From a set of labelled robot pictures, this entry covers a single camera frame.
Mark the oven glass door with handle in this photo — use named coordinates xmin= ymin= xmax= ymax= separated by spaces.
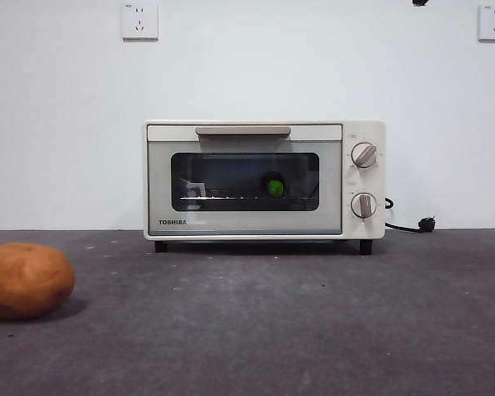
xmin=146 ymin=123 xmax=343 ymax=237

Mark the purple eggplant with green stem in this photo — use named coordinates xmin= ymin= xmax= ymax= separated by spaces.
xmin=262 ymin=171 xmax=290 ymax=198

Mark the beige oven knob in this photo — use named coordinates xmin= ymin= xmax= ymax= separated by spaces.
xmin=350 ymin=142 xmax=378 ymax=169
xmin=350 ymin=192 xmax=377 ymax=219

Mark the cream white toaster oven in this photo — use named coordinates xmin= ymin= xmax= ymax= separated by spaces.
xmin=142 ymin=119 xmax=387 ymax=255

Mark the brown potato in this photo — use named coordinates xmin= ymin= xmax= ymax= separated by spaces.
xmin=0 ymin=243 xmax=76 ymax=320

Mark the black oven power cable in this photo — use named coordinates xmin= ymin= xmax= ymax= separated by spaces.
xmin=384 ymin=196 xmax=436 ymax=234

